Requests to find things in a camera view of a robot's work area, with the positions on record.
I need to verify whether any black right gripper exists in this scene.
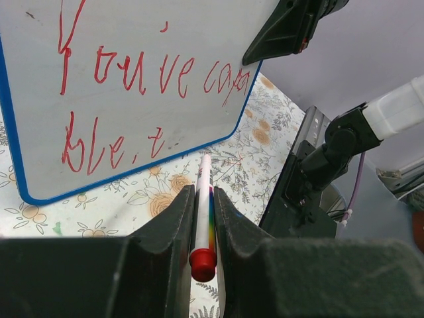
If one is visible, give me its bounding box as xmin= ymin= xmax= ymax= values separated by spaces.
xmin=242 ymin=0 xmax=349 ymax=66

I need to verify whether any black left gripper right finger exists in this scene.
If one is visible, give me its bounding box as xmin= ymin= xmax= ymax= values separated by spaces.
xmin=214 ymin=188 xmax=423 ymax=317

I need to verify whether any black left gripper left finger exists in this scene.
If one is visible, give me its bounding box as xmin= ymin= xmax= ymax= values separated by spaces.
xmin=1 ymin=185 xmax=195 ymax=317

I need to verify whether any red white marker pen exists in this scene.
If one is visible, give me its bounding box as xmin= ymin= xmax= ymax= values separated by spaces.
xmin=189 ymin=154 xmax=217 ymax=283

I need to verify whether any blue framed whiteboard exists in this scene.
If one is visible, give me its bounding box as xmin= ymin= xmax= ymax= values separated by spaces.
xmin=1 ymin=1 xmax=277 ymax=205

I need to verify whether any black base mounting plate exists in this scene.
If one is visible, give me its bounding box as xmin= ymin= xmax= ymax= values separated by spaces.
xmin=259 ymin=140 xmax=337 ymax=239

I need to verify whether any aluminium front rail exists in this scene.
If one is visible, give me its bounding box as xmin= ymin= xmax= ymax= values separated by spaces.
xmin=291 ymin=105 xmax=331 ymax=155

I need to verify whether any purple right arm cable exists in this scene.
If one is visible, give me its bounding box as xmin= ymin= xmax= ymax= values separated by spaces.
xmin=341 ymin=151 xmax=367 ymax=228

